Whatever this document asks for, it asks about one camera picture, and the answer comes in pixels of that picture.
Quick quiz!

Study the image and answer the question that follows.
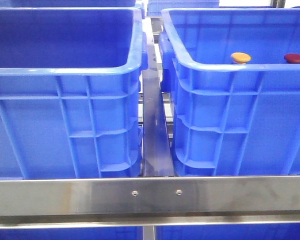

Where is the yellow push button large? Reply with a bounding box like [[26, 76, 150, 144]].
[[231, 52, 252, 65]]

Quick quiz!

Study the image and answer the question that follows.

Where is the red push button large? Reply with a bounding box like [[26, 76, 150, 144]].
[[284, 53, 300, 64]]

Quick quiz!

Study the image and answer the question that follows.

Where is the blue plastic target crate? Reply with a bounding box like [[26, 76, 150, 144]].
[[160, 8, 300, 176]]

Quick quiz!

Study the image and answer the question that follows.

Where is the blue plastic source crate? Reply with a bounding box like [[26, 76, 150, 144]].
[[0, 7, 148, 180]]

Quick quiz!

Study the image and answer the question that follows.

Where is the blue crate behind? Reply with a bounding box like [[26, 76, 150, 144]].
[[147, 0, 220, 17]]

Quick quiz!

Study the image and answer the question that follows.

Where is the rail screw left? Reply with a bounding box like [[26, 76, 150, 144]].
[[131, 190, 139, 197]]

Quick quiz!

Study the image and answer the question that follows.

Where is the rail screw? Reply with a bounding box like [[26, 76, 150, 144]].
[[131, 190, 139, 197], [175, 189, 183, 196]]

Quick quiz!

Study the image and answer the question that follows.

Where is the rail screw right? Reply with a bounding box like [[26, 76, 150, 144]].
[[175, 189, 183, 196]]

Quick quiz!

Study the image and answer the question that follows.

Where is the steel front rail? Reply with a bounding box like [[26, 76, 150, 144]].
[[0, 175, 300, 229]]

